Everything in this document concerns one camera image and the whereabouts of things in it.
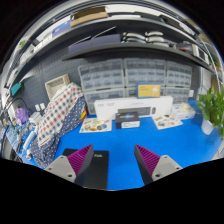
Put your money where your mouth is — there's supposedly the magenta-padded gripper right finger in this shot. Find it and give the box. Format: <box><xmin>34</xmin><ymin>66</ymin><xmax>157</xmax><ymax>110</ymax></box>
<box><xmin>133</xmin><ymin>144</ymin><xmax>184</xmax><ymax>186</ymax></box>

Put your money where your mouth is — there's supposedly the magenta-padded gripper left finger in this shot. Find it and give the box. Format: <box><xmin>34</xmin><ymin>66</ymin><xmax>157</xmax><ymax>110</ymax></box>
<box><xmin>44</xmin><ymin>144</ymin><xmax>95</xmax><ymax>187</ymax></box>

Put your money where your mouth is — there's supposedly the black mouse pad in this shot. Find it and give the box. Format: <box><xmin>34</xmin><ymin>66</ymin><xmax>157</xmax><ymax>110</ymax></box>
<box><xmin>62</xmin><ymin>148</ymin><xmax>110</xmax><ymax>191</ymax></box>

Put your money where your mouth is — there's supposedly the navy polka dot cloth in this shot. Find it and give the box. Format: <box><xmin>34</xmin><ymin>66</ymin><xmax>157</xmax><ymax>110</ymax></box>
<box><xmin>29</xmin><ymin>96</ymin><xmax>88</xmax><ymax>169</ymax></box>

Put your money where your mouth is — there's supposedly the printed sticker sheet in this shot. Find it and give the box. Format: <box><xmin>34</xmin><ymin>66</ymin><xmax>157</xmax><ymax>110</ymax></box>
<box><xmin>79</xmin><ymin>117</ymin><xmax>113</xmax><ymax>134</ymax></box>
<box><xmin>153</xmin><ymin>114</ymin><xmax>184</xmax><ymax>131</ymax></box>

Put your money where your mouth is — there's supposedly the red and blue checked cloth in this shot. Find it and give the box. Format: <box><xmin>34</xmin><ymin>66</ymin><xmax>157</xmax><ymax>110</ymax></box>
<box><xmin>37</xmin><ymin>82</ymin><xmax>85</xmax><ymax>148</ymax></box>

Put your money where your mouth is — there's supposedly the small yellow object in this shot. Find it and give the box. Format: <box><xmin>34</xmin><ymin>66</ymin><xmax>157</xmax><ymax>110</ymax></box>
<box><xmin>79</xmin><ymin>109</ymin><xmax>89</xmax><ymax>121</ymax></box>

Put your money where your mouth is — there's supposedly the small black box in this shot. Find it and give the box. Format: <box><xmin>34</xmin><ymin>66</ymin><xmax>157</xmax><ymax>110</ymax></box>
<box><xmin>115</xmin><ymin>111</ymin><xmax>141</xmax><ymax>130</ymax></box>

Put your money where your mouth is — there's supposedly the purple soft object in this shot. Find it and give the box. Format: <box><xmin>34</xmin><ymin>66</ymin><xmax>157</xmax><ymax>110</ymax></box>
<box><xmin>15</xmin><ymin>107</ymin><xmax>30</xmax><ymax>126</ymax></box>

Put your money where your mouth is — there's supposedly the green plant in white pot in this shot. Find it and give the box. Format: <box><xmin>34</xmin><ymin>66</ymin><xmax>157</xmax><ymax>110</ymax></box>
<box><xmin>196</xmin><ymin>85</ymin><xmax>224</xmax><ymax>140</ymax></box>

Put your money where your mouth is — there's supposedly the long white keyboard box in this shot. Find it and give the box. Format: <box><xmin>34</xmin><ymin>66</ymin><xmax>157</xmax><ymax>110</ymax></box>
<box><xmin>93</xmin><ymin>95</ymin><xmax>174</xmax><ymax>121</ymax></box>

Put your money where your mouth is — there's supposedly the yellow and blue box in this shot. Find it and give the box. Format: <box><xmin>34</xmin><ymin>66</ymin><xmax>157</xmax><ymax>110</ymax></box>
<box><xmin>136</xmin><ymin>82</ymin><xmax>162</xmax><ymax>99</ymax></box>

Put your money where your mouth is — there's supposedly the beige plastic basket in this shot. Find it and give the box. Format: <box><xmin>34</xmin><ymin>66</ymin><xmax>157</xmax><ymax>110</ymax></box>
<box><xmin>44</xmin><ymin>73</ymin><xmax>72</xmax><ymax>101</ymax></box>

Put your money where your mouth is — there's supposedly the teal plastic object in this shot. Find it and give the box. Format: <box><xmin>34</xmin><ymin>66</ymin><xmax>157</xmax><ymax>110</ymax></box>
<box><xmin>9</xmin><ymin>82</ymin><xmax>23</xmax><ymax>97</ymax></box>

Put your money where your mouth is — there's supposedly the white metal storage rack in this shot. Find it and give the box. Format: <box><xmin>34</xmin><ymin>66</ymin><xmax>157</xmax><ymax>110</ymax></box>
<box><xmin>198</xmin><ymin>33</ymin><xmax>224</xmax><ymax>101</ymax></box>

